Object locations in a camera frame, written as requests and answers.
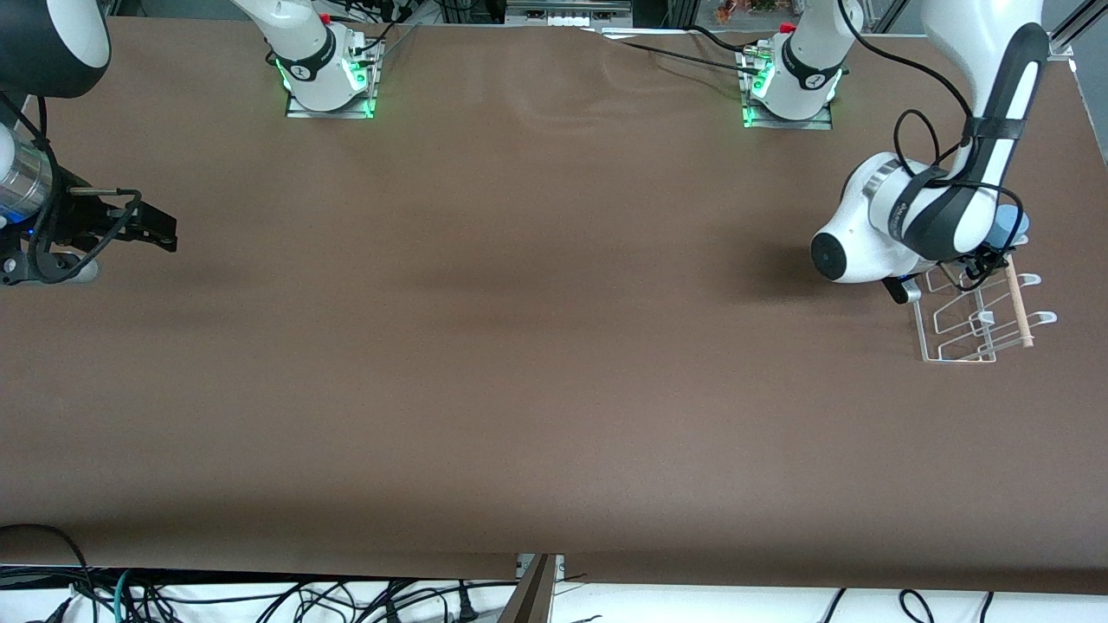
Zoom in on blue plastic cup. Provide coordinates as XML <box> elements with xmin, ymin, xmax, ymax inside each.
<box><xmin>987</xmin><ymin>203</ymin><xmax>1032</xmax><ymax>254</ymax></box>

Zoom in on wooden rack rod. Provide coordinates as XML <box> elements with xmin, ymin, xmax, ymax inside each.
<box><xmin>1002</xmin><ymin>254</ymin><xmax>1036</xmax><ymax>349</ymax></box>

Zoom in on brown table cover sheet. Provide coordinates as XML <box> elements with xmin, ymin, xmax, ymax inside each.
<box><xmin>0</xmin><ymin>16</ymin><xmax>1108</xmax><ymax>598</ymax></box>

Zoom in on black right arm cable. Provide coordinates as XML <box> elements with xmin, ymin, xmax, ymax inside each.
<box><xmin>0</xmin><ymin>91</ymin><xmax>145</xmax><ymax>283</ymax></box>

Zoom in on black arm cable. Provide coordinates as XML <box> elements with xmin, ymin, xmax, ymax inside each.
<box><xmin>834</xmin><ymin>0</ymin><xmax>1027</xmax><ymax>292</ymax></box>
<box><xmin>0</xmin><ymin>91</ymin><xmax>145</xmax><ymax>283</ymax></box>

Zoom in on white wire cup rack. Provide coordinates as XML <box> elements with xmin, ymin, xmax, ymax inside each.
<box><xmin>913</xmin><ymin>258</ymin><xmax>1059</xmax><ymax>364</ymax></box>

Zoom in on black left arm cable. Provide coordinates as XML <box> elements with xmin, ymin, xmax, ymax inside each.
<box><xmin>834</xmin><ymin>0</ymin><xmax>1027</xmax><ymax>292</ymax></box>

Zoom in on thick black floor cable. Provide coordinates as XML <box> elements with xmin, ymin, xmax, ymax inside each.
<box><xmin>0</xmin><ymin>523</ymin><xmax>93</xmax><ymax>607</ymax></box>

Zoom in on black cable on table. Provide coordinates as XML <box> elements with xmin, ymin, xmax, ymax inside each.
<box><xmin>597</xmin><ymin>30</ymin><xmax>764</xmax><ymax>79</ymax></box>
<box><xmin>686</xmin><ymin>23</ymin><xmax>763</xmax><ymax>57</ymax></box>

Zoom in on metal frame white connectors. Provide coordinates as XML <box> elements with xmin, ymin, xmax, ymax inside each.
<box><xmin>506</xmin><ymin>0</ymin><xmax>634</xmax><ymax>29</ymax></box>

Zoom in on aluminium profile post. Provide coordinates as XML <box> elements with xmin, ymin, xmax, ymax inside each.
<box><xmin>497</xmin><ymin>554</ymin><xmax>566</xmax><ymax>623</ymax></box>

